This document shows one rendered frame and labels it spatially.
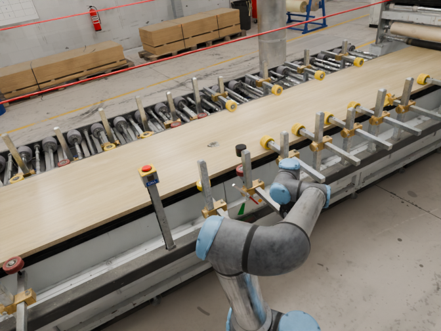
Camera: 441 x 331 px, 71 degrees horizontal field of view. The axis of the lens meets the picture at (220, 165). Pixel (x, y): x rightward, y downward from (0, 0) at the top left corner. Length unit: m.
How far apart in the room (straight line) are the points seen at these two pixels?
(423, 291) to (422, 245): 0.41
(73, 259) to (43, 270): 0.15
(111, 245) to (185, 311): 0.76
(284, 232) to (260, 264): 0.09
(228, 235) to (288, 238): 0.14
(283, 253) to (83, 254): 1.35
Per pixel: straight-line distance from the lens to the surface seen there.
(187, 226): 1.95
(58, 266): 1.93
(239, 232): 0.74
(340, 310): 2.33
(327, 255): 2.57
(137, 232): 1.89
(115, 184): 1.97
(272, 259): 0.73
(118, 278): 1.74
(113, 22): 8.57
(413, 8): 3.96
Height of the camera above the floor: 1.99
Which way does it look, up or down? 35 degrees down
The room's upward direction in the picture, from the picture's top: 8 degrees counter-clockwise
